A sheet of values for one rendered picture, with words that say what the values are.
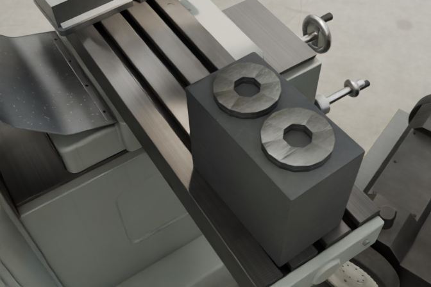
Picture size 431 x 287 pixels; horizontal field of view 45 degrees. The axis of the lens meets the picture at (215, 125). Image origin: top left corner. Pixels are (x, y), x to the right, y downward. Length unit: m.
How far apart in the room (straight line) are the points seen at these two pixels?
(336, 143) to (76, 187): 0.64
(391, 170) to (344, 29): 1.33
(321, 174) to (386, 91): 1.71
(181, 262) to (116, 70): 0.75
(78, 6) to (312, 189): 0.66
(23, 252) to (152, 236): 0.42
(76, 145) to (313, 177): 0.57
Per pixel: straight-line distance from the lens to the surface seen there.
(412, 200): 1.30
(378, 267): 1.20
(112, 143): 1.09
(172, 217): 1.45
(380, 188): 1.29
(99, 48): 1.06
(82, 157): 1.08
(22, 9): 2.83
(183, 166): 0.85
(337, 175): 0.64
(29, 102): 1.02
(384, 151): 1.60
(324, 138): 0.64
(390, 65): 2.44
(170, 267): 1.59
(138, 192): 1.27
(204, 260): 1.59
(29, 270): 1.21
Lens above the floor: 1.65
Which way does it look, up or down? 51 degrees down
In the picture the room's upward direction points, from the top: 2 degrees counter-clockwise
